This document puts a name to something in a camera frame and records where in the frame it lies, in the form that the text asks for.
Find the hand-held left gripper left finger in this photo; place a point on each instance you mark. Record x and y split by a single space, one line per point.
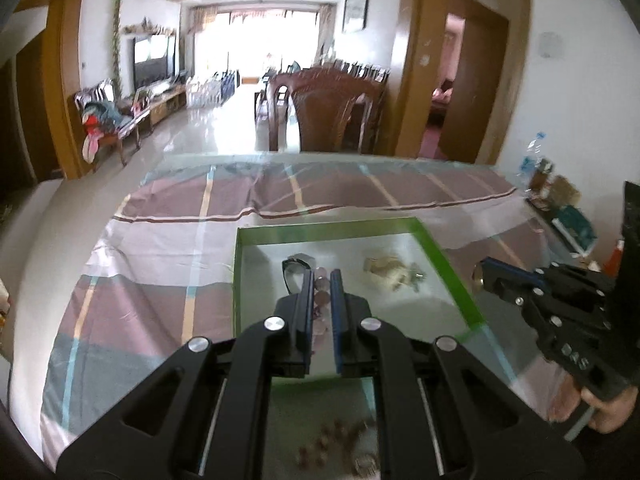
306 295

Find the clear water bottle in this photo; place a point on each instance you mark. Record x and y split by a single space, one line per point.
531 157

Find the person's right hand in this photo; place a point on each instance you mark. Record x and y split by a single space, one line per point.
612 412

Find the green ivy garland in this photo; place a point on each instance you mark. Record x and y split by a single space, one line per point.
116 40

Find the brown cardboard box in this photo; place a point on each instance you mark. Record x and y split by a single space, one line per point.
565 191

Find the glass jar with dark lid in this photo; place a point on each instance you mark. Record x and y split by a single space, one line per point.
542 180

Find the wooden sofa with cushions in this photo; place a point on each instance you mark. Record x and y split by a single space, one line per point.
360 72

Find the white play fence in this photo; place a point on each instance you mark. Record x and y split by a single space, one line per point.
210 90

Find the green-framed glass tray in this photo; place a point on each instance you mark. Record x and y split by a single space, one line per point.
350 240

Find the flat screen television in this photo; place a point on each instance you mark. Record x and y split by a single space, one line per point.
152 62

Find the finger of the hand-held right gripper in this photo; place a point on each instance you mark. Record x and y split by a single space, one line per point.
510 266
530 300

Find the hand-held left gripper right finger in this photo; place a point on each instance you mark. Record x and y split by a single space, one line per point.
337 295

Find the wooden armchair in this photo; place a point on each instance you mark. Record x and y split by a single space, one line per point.
130 125

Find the white wrist watch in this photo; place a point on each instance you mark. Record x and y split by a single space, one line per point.
398 279

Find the pile of clothes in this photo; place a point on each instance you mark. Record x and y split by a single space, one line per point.
102 120

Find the wooden television cabinet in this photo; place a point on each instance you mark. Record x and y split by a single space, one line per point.
162 105

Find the carved wooden dining chair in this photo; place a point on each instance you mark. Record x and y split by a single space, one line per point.
332 115

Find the framed wall picture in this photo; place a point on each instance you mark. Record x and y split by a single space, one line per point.
356 7

